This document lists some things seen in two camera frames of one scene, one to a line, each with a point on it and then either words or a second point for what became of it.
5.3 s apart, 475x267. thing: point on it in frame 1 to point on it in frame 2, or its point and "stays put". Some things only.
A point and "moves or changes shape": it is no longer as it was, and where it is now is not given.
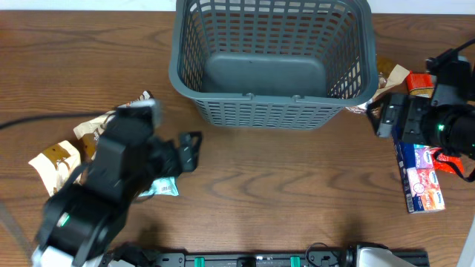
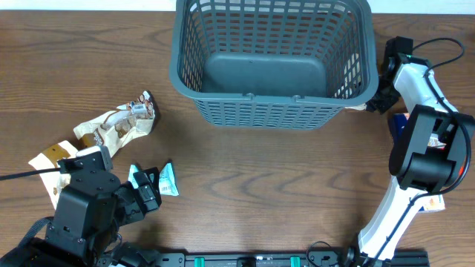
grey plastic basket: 273,64 stays put
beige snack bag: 56,165 stays put
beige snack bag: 390,74 moves or changes shape
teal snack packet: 162,186 stays put
